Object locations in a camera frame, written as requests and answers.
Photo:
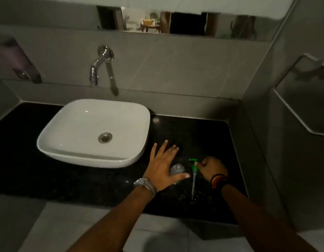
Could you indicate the person's left hand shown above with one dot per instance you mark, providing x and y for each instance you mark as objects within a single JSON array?
[{"x": 159, "y": 170}]

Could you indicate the person's right hand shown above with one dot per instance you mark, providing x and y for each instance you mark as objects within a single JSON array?
[{"x": 214, "y": 166}]

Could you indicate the person's left thumb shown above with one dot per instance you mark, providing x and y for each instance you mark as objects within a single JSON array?
[{"x": 181, "y": 177}]

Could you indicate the person's right fingers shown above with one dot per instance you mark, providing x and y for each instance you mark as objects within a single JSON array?
[{"x": 202, "y": 164}]

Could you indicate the person's left little finger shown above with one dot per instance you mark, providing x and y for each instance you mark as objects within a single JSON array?
[{"x": 154, "y": 150}]

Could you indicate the person's left middle finger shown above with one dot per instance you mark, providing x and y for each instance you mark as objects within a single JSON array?
[{"x": 170, "y": 151}]

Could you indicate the green pump dispenser head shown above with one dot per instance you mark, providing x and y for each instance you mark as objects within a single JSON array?
[{"x": 194, "y": 169}]

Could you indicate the person's right forearm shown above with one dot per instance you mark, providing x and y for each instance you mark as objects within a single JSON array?
[{"x": 256, "y": 220}]

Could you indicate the person's left forearm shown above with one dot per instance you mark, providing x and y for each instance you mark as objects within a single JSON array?
[{"x": 112, "y": 223}]

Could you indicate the clear plastic bottle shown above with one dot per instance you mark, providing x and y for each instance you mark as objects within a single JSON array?
[{"x": 177, "y": 169}]

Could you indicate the silver metal wristwatch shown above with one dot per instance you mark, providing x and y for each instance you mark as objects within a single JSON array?
[{"x": 146, "y": 184}]

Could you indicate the chrome basin drain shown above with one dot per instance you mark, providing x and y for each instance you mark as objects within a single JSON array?
[{"x": 105, "y": 138}]

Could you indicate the white ceramic wash basin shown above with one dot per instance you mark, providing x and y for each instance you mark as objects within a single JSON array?
[{"x": 80, "y": 120}]

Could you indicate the chrome towel rail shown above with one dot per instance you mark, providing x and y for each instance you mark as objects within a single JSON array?
[{"x": 290, "y": 110}]

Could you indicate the chrome wall faucet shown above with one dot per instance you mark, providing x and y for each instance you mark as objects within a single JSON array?
[{"x": 102, "y": 58}]

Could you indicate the wall mirror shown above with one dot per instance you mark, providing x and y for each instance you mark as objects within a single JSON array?
[{"x": 224, "y": 26}]

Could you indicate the grey wall-mounted dispenser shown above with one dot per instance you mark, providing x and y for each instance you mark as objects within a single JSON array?
[{"x": 12, "y": 60}]

